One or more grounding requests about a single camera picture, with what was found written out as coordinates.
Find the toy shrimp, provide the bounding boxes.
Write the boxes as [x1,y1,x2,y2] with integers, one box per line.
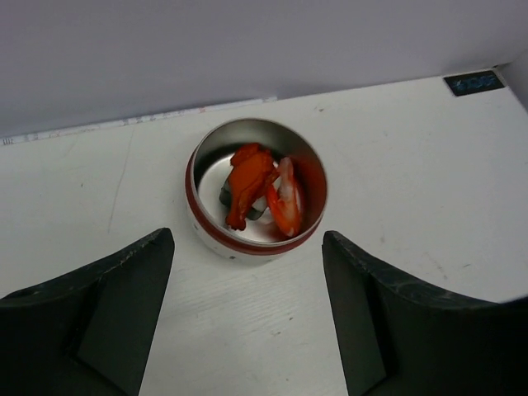
[266,157,302,238]

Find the metal bowl with red band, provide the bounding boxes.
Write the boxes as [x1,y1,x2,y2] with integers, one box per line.
[185,118,328,262]

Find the right blue label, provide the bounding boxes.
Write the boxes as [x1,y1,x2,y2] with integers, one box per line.
[443,69,506,97]

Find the sushi roll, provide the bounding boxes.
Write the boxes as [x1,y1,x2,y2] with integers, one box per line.
[219,180,266,220]

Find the orange chicken drumstick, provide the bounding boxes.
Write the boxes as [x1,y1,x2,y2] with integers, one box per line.
[226,143,279,230]

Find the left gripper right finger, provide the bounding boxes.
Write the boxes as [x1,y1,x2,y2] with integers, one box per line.
[322,231,527,395]

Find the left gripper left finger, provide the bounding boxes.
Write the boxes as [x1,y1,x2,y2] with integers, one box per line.
[1,228,174,395]

